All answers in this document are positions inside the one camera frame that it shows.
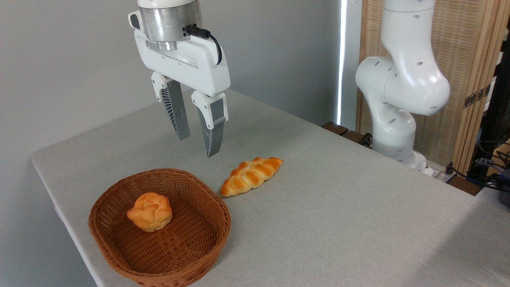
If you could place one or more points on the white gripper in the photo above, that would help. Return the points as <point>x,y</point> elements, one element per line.
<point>203,69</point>

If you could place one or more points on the round knotted bread bun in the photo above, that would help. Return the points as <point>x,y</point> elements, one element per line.
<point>150,213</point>

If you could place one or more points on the long braided bread loaf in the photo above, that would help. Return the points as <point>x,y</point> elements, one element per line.
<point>251,175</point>

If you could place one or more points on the brown wicker basket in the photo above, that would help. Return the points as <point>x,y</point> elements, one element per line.
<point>179,255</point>

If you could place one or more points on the dark brown wooden block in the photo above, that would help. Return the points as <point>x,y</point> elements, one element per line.
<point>334,128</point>
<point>354,137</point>

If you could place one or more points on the grey tablecloth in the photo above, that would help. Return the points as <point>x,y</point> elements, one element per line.
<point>358,239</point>

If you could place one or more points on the metal screen hinge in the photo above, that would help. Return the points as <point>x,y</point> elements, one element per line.
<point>476,96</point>

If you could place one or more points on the woven wood-framed folding screen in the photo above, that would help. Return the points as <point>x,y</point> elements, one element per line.
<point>466,40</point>

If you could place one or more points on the black upright stand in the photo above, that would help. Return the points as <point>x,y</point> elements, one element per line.
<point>496,111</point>

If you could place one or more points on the dark grey device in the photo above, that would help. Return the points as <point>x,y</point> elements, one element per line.
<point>505,191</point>

